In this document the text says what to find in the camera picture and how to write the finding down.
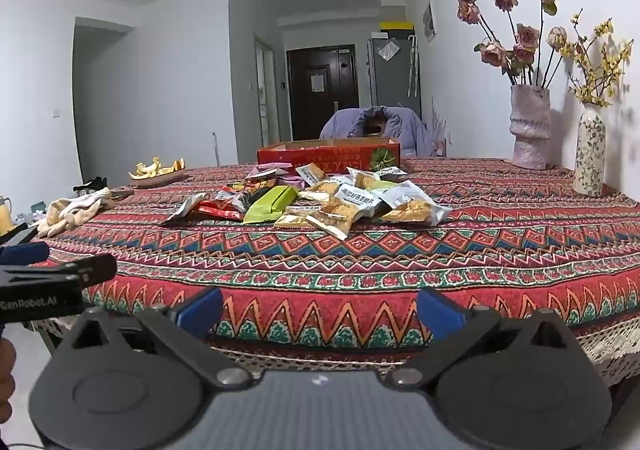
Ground white folded umbrella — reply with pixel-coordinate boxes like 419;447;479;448
406;34;420;98

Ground pink ceramic vase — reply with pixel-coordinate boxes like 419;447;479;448
509;84;552;171

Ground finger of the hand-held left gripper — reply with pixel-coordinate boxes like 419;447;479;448
0;224;51;265
0;254;118;289

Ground yellow black box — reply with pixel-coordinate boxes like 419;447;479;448
377;21;416;38

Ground brown chair back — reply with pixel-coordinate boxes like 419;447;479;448
364;108;389;138

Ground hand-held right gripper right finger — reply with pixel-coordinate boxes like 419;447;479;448
387;286;586;391

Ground yellow flower sprigs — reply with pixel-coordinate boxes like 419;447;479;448
559;8;635;110

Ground grey refrigerator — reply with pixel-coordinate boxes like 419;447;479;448
367;36;422;121

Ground purple puffer jacket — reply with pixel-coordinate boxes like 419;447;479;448
319;104;436;158

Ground dried pink roses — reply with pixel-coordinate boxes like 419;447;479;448
454;0;568;88

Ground bowl of fruit peels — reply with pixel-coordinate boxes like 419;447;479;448
129;157;186;178

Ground low black side table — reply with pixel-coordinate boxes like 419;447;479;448
14;200;48;227

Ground red cardboard box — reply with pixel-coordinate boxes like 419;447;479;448
256;140;402;168

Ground framed wall picture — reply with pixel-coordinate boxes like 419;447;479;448
422;0;437;40

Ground person's left hand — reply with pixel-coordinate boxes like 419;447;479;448
0;336;15;428

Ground pile of mixed snack bags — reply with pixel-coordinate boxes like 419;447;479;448
160;164;453;241

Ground cream cloth gloves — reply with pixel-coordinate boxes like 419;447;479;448
36;187;113;238

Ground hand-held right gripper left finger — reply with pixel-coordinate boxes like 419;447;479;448
57;286;253;391

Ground glass interior door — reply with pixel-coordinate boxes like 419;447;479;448
254;34;280;145

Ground dark entrance door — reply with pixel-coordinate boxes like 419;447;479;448
286;46;360;141

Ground brown oval plate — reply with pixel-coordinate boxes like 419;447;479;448
129;169;188;188

